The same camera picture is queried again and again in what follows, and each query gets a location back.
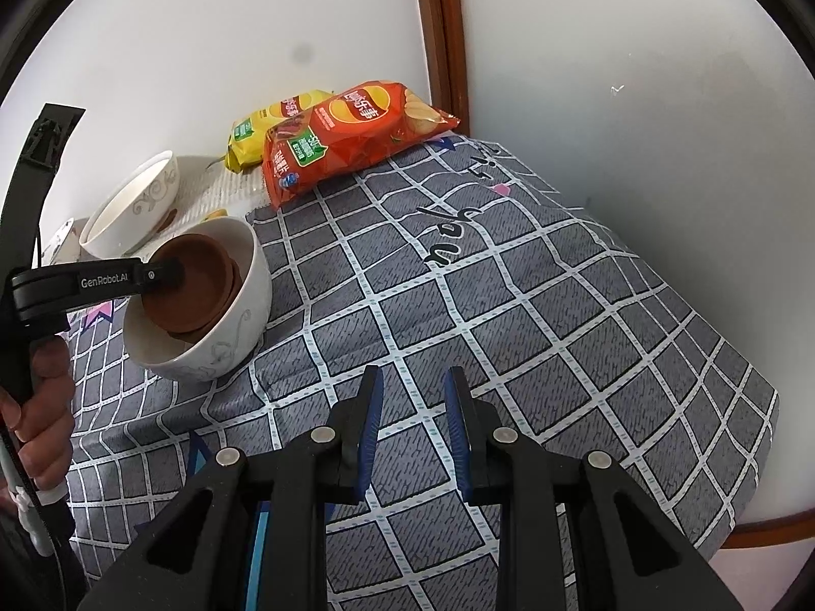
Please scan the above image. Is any white bowl with grey scrolls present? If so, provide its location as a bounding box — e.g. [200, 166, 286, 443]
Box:
[77, 150, 180, 261]
[121, 216, 275, 383]

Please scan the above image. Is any small brown bowl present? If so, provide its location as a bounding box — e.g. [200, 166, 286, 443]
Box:
[167, 255, 244, 336]
[143, 233, 239, 332]

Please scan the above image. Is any wooden frame rail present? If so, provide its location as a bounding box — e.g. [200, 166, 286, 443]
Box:
[722, 502, 812, 549]

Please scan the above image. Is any white printed mat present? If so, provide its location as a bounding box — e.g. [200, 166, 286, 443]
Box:
[172, 156, 268, 230]

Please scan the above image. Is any white cable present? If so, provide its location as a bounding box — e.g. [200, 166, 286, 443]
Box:
[0, 429, 52, 558]

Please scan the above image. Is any grey plaid cloth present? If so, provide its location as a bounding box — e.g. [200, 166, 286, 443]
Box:
[64, 130, 781, 611]

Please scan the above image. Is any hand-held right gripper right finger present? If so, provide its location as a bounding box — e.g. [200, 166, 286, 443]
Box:
[444, 366, 743, 611]

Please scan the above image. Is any red chip bag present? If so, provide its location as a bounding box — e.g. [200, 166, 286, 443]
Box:
[262, 80, 460, 210]

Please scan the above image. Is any yellow chip bag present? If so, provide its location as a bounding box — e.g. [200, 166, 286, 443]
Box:
[224, 90, 335, 174]

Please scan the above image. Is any wooden door frame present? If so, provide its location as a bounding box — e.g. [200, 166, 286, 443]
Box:
[411, 0, 472, 134]

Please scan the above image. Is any person's left hand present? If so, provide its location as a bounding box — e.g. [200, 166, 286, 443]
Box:
[0, 334, 76, 492]

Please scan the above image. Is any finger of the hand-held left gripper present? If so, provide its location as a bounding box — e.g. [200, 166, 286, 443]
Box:
[141, 259, 190, 297]

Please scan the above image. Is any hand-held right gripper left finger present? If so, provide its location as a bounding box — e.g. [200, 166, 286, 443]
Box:
[76, 366, 386, 611]

